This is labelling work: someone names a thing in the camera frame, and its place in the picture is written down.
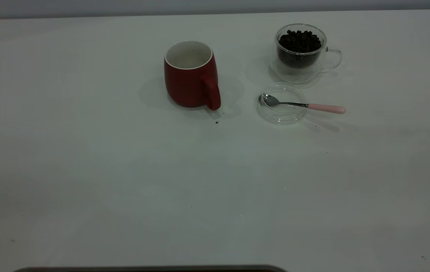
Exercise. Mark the clear glass saucer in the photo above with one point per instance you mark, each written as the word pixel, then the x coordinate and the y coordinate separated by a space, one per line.
pixel 281 115

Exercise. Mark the clear double-wall glass cup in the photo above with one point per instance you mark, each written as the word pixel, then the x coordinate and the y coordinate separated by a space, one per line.
pixel 294 73

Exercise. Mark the dark coffee beans pile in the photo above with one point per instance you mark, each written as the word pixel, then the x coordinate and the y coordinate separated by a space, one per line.
pixel 299 42

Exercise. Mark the red ceramic mug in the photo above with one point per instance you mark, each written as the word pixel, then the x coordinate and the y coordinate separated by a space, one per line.
pixel 188 88

